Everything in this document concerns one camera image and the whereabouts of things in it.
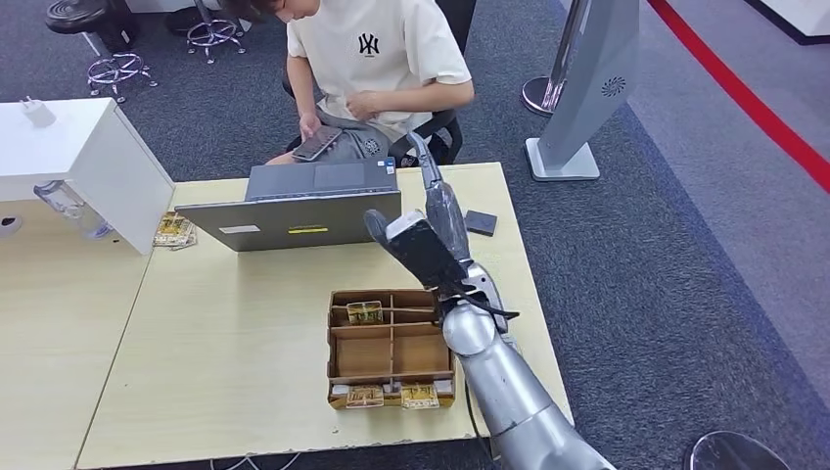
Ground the grey laptop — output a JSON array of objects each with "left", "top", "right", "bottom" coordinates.
[{"left": 174, "top": 159, "right": 403, "bottom": 254}]

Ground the black card reader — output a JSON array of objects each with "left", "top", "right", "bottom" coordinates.
[{"left": 464, "top": 209, "right": 499, "bottom": 238}]

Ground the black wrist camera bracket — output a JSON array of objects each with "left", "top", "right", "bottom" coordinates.
[{"left": 388, "top": 223, "right": 470, "bottom": 291}]

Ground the round black stool seat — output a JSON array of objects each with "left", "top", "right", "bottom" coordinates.
[{"left": 683, "top": 431, "right": 793, "bottom": 470}]

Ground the white desk shelf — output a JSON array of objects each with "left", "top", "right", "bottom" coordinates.
[{"left": 0, "top": 97, "right": 175, "bottom": 257}]

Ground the red barrier strip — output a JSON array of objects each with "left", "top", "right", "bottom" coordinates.
[{"left": 647, "top": 0, "right": 830, "bottom": 196}]

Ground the wooden compartment organizer box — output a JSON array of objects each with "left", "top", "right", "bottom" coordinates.
[{"left": 326, "top": 289, "right": 457, "bottom": 411}]

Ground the person's left hand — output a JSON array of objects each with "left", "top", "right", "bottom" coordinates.
[{"left": 346, "top": 90, "right": 384, "bottom": 123}]

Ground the black seat chrome stool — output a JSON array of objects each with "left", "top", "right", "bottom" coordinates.
[{"left": 45, "top": 0, "right": 159, "bottom": 105}]

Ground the white cabinet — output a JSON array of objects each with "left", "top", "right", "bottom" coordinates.
[{"left": 126, "top": 0, "right": 264, "bottom": 32}]

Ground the black office chair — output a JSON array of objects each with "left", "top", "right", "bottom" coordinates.
[{"left": 282, "top": 0, "right": 478, "bottom": 166}]

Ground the dark smartphone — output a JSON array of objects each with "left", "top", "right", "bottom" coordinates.
[{"left": 292, "top": 124, "right": 344, "bottom": 163}]

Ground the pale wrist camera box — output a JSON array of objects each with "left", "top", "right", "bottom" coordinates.
[{"left": 384, "top": 209, "right": 428, "bottom": 243}]

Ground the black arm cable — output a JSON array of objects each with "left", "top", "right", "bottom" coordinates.
[{"left": 436, "top": 285, "right": 522, "bottom": 322}]

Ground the chrome stanchion post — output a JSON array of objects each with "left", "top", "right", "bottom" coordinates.
[{"left": 520, "top": 0, "right": 591, "bottom": 118}]

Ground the white charger plug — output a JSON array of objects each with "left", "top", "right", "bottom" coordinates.
[{"left": 21, "top": 95, "right": 58, "bottom": 128}]

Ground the person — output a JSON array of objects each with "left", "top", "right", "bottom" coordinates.
[{"left": 265, "top": 0, "right": 476, "bottom": 166}]

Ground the autumn picture key card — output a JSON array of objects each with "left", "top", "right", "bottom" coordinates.
[
  {"left": 399, "top": 383, "right": 440, "bottom": 411},
  {"left": 345, "top": 386, "right": 386, "bottom": 410},
  {"left": 346, "top": 300, "right": 385, "bottom": 326}
]

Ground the clear plastic bottle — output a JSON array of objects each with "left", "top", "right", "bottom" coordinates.
[{"left": 33, "top": 180, "right": 115, "bottom": 242}]

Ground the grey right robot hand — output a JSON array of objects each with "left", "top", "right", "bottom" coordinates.
[{"left": 362, "top": 132, "right": 475, "bottom": 267}]

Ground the white counter black base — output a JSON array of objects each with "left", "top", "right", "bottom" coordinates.
[{"left": 742, "top": 0, "right": 830, "bottom": 48}]

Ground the grey kiosk stand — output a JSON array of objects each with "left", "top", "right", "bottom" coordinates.
[{"left": 525, "top": 0, "right": 643, "bottom": 183}]

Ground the chrome stool base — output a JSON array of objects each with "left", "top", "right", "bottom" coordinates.
[{"left": 186, "top": 0, "right": 248, "bottom": 67}]

